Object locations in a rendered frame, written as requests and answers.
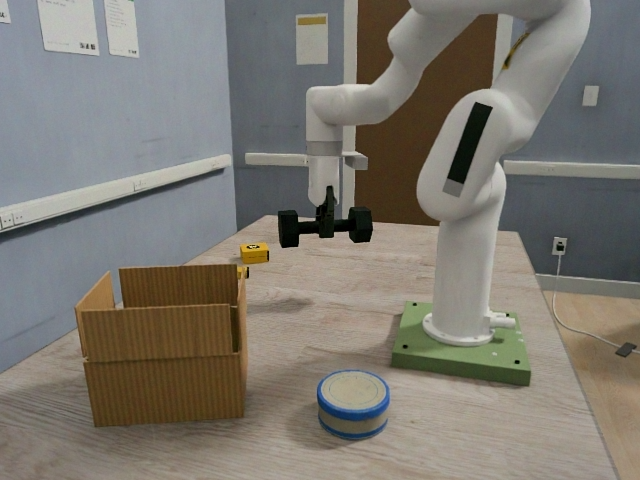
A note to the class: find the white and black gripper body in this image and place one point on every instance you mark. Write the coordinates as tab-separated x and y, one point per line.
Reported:
323	171

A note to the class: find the black hex dumbbell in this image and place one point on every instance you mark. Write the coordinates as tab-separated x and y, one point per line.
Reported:
359	225

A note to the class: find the brown cardboard box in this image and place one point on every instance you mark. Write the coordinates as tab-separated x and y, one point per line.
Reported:
171	354

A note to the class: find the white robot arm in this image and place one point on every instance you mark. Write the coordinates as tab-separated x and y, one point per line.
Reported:
461	174

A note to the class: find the beige and blue round tin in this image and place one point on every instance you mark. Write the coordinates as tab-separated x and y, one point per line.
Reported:
353	404

